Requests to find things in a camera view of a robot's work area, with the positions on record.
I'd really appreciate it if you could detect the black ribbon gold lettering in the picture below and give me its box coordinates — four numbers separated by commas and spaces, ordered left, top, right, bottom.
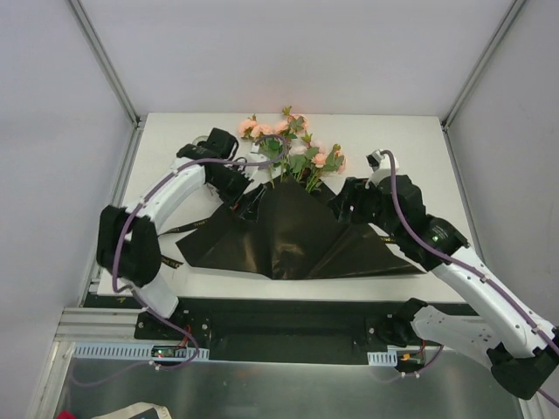
157, 218, 222, 263

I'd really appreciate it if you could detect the black paper flower wrap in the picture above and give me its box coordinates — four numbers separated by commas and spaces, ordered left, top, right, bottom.
176, 178, 420, 280

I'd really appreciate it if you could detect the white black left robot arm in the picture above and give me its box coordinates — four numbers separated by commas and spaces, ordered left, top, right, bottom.
96, 128, 266, 340

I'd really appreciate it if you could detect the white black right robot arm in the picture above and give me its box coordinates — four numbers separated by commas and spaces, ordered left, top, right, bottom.
328, 175, 558, 400

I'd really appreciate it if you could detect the white ribbed ceramic vase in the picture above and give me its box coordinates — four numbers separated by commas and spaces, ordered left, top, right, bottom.
192, 135, 209, 146

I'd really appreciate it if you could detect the pink artificial flower bouquet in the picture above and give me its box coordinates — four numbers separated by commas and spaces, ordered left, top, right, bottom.
238, 106, 347, 192

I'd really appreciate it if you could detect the cream tote bag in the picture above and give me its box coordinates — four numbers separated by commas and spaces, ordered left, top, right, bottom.
93, 402, 172, 419

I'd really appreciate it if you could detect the red cloth item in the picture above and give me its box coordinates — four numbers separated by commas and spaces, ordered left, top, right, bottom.
55, 410, 77, 419

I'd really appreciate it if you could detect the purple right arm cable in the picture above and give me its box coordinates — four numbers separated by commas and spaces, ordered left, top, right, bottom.
383, 150, 559, 401

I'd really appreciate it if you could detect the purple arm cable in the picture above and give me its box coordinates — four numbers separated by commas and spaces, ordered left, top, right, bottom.
111, 134, 292, 372
383, 150, 559, 401

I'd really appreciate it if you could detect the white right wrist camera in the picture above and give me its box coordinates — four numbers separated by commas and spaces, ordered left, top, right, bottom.
365, 149, 399, 189

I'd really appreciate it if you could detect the left aluminium frame post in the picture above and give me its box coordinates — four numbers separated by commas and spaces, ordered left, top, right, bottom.
67, 0, 148, 127

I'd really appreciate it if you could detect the aluminium frame post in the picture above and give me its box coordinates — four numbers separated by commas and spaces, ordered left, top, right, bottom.
440, 0, 529, 130
67, 0, 148, 127

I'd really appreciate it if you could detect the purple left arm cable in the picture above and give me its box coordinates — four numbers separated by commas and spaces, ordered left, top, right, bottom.
111, 134, 292, 372

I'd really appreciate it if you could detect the right white cable duct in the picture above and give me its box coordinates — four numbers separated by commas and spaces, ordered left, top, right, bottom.
367, 348, 427, 367

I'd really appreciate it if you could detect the white cable duct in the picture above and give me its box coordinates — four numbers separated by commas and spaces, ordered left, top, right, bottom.
73, 342, 210, 362
367, 348, 427, 367

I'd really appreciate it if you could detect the aluminium front frame rail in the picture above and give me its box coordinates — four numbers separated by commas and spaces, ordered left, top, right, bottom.
54, 305, 529, 350

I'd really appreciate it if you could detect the left white cable duct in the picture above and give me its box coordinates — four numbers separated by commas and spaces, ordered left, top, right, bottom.
73, 342, 210, 362

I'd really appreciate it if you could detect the right aluminium frame post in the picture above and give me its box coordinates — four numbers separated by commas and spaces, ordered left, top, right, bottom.
440, 0, 529, 130

